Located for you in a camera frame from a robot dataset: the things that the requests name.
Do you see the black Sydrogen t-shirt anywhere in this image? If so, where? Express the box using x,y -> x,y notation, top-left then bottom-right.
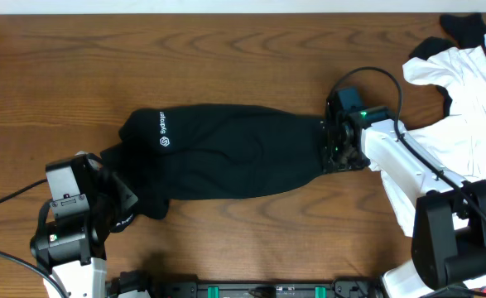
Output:
101,104 -> 324,233

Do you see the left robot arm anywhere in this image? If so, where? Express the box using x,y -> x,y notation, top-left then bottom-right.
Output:
30,152 -> 138,297

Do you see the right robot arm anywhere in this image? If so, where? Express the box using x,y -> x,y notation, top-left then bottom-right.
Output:
325,103 -> 486,297

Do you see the white shirt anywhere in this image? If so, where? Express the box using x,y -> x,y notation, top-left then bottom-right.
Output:
361,34 -> 486,237

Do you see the black garment at corner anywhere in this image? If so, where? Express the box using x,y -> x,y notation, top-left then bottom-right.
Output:
408,13 -> 486,60

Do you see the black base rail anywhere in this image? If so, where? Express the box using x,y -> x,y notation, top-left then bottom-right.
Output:
104,271 -> 386,298

